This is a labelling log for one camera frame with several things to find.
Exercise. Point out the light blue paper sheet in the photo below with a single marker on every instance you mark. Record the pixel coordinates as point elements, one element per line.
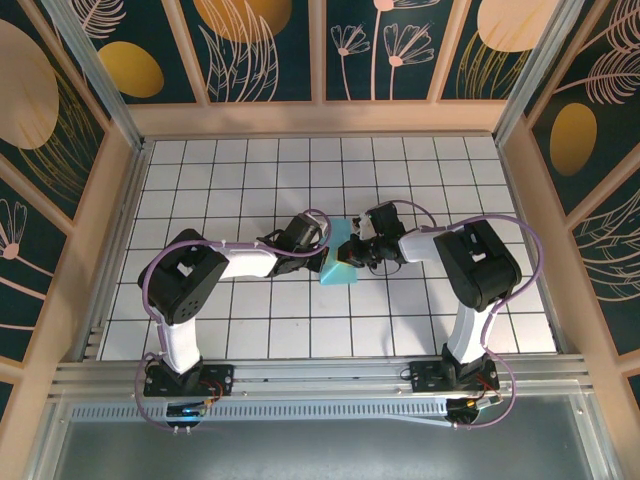
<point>337,275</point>

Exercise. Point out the small controller board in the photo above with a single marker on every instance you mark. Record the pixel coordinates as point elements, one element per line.
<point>187,411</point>
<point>470,406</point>

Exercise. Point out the aluminium side rail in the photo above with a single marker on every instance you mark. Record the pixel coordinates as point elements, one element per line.
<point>535,250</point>
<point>119,250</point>

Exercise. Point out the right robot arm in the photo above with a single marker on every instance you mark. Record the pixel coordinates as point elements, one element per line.
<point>480,270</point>

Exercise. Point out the aluminium corner post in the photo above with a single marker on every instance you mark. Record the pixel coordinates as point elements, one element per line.
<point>95,75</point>
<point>531,75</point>

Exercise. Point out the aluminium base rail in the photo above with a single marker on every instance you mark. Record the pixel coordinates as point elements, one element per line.
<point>320,372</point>

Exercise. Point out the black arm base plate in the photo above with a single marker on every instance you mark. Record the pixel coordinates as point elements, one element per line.
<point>220,372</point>
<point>425,375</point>

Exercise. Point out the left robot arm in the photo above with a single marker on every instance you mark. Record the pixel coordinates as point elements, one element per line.
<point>185,280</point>

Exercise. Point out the grey metal panel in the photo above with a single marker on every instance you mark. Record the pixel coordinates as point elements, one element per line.
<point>320,450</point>

